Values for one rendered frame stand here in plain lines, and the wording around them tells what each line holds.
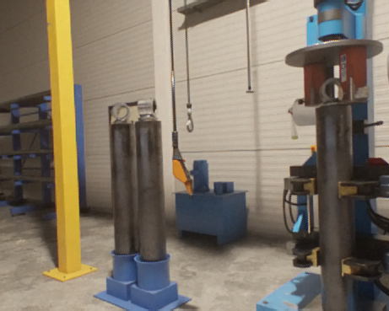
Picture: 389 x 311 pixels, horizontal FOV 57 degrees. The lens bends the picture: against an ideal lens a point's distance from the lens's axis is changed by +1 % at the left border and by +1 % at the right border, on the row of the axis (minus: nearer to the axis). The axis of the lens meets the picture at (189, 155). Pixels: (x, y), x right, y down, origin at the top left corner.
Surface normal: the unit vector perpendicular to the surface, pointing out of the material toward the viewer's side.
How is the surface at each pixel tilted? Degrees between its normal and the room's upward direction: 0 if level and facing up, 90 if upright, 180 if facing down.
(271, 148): 90
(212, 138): 90
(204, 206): 90
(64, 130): 90
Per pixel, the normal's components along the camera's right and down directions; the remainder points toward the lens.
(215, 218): -0.65, 0.04
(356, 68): 0.25, 0.01
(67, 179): 0.76, -0.02
